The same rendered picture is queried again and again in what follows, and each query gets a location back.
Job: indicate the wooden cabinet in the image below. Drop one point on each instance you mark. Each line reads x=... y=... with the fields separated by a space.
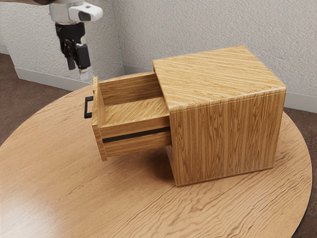
x=218 y=116

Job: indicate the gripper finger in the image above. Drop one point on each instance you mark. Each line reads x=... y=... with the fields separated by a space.
x=83 y=59
x=69 y=58

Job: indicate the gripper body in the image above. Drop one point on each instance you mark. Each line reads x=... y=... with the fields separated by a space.
x=70 y=32

